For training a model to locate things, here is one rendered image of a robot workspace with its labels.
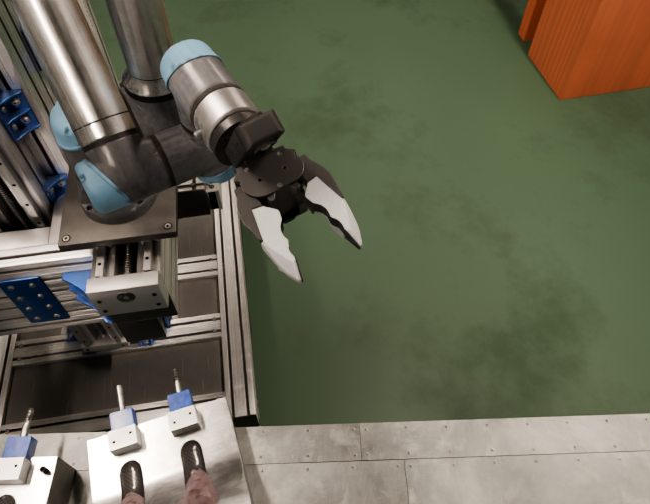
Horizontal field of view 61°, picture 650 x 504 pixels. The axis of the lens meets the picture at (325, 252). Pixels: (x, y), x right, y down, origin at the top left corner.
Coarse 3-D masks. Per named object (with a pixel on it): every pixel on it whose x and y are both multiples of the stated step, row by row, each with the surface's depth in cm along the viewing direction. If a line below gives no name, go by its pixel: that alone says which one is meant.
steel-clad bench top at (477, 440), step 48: (96, 432) 108; (240, 432) 108; (288, 432) 108; (336, 432) 108; (384, 432) 108; (432, 432) 108; (480, 432) 108; (528, 432) 108; (576, 432) 108; (624, 432) 108; (288, 480) 103; (336, 480) 103; (384, 480) 103; (432, 480) 103; (480, 480) 103; (528, 480) 103; (576, 480) 103; (624, 480) 103
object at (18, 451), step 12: (24, 432) 99; (12, 444) 97; (24, 444) 97; (36, 444) 99; (12, 456) 95; (24, 456) 95; (0, 468) 93; (12, 468) 93; (24, 468) 94; (0, 480) 92; (12, 480) 92; (24, 480) 94
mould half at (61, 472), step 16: (32, 464) 96; (48, 464) 96; (64, 464) 99; (32, 480) 94; (48, 480) 94; (64, 480) 99; (0, 496) 93; (16, 496) 93; (32, 496) 93; (48, 496) 93; (64, 496) 99
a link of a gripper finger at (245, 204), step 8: (240, 192) 59; (240, 200) 58; (248, 200) 58; (256, 200) 58; (240, 208) 58; (248, 208) 58; (256, 208) 58; (240, 216) 57; (248, 216) 57; (248, 224) 57; (256, 224) 57; (256, 232) 56
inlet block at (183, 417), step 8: (176, 376) 109; (176, 384) 108; (176, 392) 107; (184, 392) 106; (168, 400) 105; (176, 400) 105; (184, 400) 105; (192, 400) 106; (176, 408) 104; (184, 408) 103; (192, 408) 103; (168, 416) 102; (176, 416) 102; (184, 416) 102; (192, 416) 102; (176, 424) 101; (184, 424) 101; (192, 424) 101; (176, 432) 101; (184, 432) 103
